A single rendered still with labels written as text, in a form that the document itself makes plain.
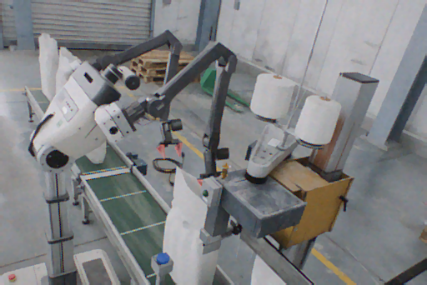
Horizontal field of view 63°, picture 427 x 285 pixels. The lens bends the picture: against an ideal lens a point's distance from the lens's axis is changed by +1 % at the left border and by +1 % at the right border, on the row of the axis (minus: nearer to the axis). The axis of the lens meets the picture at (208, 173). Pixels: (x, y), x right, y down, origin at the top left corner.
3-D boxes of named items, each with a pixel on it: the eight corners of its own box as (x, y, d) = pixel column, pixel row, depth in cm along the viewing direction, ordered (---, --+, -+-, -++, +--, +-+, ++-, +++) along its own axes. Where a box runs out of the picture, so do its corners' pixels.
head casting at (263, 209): (202, 227, 151) (213, 170, 137) (244, 214, 165) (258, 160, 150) (244, 275, 131) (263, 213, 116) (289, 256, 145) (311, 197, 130)
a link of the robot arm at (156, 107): (213, 32, 149) (225, 34, 141) (228, 57, 157) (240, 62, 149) (136, 102, 145) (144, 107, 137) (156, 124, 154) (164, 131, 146)
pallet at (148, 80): (129, 70, 713) (129, 63, 706) (180, 70, 776) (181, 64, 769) (145, 83, 657) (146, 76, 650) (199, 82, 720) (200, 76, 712)
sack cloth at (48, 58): (38, 92, 434) (32, 32, 398) (55, 92, 445) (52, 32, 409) (49, 106, 403) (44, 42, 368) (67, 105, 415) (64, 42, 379)
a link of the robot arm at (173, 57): (169, 44, 199) (173, 40, 189) (178, 47, 201) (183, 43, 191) (155, 118, 202) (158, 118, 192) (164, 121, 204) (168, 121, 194)
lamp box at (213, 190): (199, 197, 140) (203, 178, 136) (208, 195, 143) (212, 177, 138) (209, 207, 135) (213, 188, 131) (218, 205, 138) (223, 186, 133)
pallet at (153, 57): (130, 56, 698) (130, 48, 691) (183, 58, 758) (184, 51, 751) (145, 68, 641) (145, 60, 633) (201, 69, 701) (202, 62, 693)
